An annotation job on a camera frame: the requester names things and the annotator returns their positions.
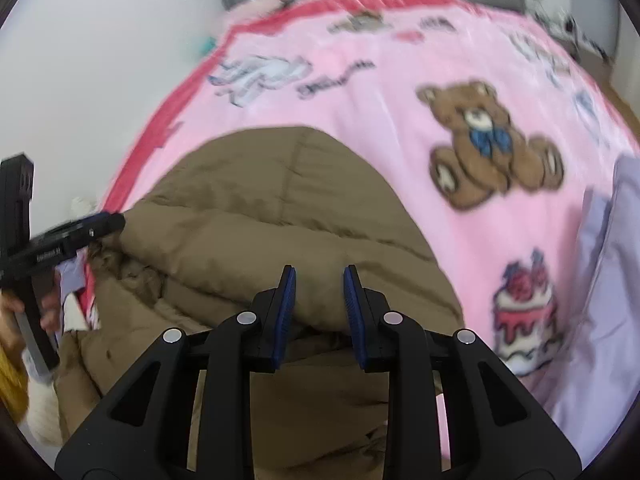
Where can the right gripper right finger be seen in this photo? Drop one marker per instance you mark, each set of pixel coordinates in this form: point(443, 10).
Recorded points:
point(455, 411)

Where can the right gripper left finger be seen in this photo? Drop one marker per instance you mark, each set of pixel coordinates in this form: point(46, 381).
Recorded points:
point(182, 411)

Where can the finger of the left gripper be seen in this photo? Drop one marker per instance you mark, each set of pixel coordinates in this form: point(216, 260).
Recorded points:
point(75, 235)

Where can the brown hooded puffer jacket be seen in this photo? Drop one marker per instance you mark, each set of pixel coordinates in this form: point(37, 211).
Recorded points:
point(220, 227)

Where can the person's left hand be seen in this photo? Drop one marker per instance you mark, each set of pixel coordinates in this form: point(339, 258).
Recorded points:
point(31, 316)

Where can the lavender padded garment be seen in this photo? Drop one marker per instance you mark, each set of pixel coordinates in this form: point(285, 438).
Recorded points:
point(591, 384)

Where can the teal small toy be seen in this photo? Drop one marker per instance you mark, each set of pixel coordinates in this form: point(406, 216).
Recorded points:
point(207, 46)

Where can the pink cartoon fleece blanket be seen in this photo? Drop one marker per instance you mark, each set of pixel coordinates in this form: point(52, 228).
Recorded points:
point(487, 131)

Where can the pink plush pillow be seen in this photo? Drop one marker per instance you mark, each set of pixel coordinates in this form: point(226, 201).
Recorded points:
point(246, 11)

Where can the grey bedside table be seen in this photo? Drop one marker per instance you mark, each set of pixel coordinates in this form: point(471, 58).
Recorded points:
point(600, 39)

